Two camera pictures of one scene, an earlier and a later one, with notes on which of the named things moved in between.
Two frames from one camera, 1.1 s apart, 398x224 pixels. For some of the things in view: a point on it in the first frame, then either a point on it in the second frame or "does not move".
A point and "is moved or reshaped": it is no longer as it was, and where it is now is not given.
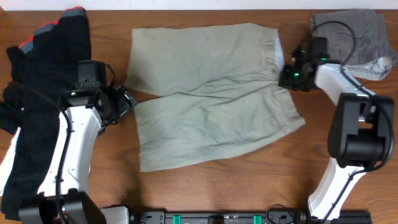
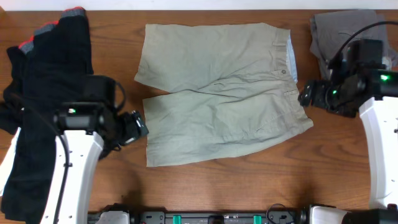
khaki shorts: x=203 y=92 is moved or reshaped
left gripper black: x=124 y=106 -> x=133 y=132
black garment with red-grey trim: x=40 y=69 does not move
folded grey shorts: x=358 y=39 does not move
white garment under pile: x=6 y=165 does not move
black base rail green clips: x=241 y=217 does not move
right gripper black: x=285 y=81 -> x=321 y=87
